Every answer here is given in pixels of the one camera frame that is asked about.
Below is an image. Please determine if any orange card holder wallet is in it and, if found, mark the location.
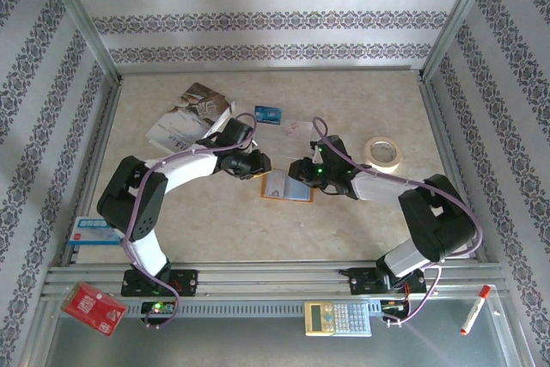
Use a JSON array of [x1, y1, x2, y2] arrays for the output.
[[260, 168, 315, 204]]

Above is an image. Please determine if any blue VIP card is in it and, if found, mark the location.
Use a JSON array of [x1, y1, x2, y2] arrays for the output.
[[254, 105, 284, 126]]

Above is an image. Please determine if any beige masking tape roll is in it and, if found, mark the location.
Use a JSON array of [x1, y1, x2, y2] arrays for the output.
[[364, 136, 405, 172]]

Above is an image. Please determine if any paperback book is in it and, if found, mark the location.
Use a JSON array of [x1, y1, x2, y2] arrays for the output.
[[144, 82, 236, 156]]

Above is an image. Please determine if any wide aluminium mounting beam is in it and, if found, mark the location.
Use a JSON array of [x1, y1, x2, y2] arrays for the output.
[[42, 261, 504, 299]]

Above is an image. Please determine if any beige grey calculator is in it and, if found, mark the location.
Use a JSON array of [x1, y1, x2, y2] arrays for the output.
[[304, 300, 373, 337]]

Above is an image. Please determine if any circuit board with green LED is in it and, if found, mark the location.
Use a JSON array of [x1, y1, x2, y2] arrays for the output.
[[140, 299, 177, 317]]

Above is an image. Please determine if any blue and white box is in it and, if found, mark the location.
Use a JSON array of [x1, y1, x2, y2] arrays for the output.
[[67, 217, 124, 248]]

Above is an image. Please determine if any grey metal shelf plate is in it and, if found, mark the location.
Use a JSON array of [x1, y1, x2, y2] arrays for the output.
[[42, 284, 529, 367]]

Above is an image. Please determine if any red and white marker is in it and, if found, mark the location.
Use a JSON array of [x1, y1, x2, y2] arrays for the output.
[[460, 284, 492, 336]]

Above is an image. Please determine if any red cardboard box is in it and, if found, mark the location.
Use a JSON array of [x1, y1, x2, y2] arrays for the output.
[[61, 281, 129, 337]]

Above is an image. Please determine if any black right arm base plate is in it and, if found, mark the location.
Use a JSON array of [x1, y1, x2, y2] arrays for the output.
[[347, 266, 428, 297]]

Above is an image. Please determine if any aluminium frame rail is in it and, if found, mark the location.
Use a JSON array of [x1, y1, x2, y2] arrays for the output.
[[118, 64, 425, 76], [59, 76, 125, 267], [417, 76, 491, 265]]

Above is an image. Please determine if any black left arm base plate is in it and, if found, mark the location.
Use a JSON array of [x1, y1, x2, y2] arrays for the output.
[[120, 269, 199, 298]]

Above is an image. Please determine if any grey slotted cable duct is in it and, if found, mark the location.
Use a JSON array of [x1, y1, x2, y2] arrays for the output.
[[128, 300, 383, 319]]

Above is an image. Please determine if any circuit board with wires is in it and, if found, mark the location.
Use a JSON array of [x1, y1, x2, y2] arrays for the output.
[[380, 297, 409, 316]]

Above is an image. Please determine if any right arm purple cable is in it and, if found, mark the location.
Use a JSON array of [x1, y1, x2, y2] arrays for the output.
[[312, 116, 485, 327]]

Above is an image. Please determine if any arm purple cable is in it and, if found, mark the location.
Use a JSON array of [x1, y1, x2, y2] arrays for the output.
[[312, 116, 485, 327], [119, 112, 259, 330]]

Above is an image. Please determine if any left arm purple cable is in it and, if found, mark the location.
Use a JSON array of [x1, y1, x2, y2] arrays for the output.
[[119, 112, 259, 330]]

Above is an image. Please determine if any aluminium frame post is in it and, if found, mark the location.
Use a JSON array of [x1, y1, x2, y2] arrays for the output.
[[37, 0, 124, 84], [419, 0, 502, 84]]

